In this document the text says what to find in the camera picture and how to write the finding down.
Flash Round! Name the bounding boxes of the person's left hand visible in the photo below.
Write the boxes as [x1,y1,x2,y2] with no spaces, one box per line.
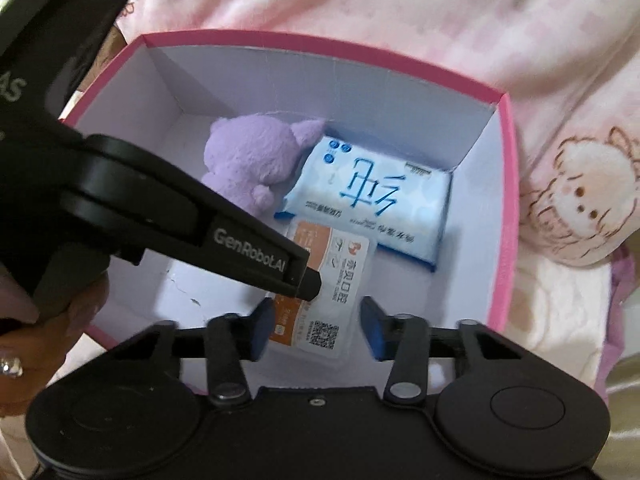
[0,274,110,407]

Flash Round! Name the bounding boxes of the clear orange-label floss box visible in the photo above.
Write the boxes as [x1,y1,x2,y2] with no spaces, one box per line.
[265,220,378,361]

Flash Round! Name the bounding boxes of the pink cardboard box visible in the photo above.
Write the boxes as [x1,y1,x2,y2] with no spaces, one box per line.
[59,30,521,396]

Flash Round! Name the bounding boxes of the lilac cloth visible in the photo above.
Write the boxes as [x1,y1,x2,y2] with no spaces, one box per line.
[595,250,640,411]

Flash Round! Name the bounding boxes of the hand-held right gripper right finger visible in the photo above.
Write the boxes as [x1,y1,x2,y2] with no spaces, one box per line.
[360,296,523,406]

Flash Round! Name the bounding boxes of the blue tissue pack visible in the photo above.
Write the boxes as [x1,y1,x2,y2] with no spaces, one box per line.
[274,135,453,273]

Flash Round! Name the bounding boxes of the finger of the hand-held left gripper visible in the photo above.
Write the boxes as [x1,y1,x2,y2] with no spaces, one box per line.
[215,259,322,302]

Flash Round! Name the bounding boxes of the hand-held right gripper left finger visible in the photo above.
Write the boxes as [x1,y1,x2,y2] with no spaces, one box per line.
[112,297,277,407]

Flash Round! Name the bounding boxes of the purple plush toy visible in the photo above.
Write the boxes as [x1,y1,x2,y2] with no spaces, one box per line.
[200,114,328,216]

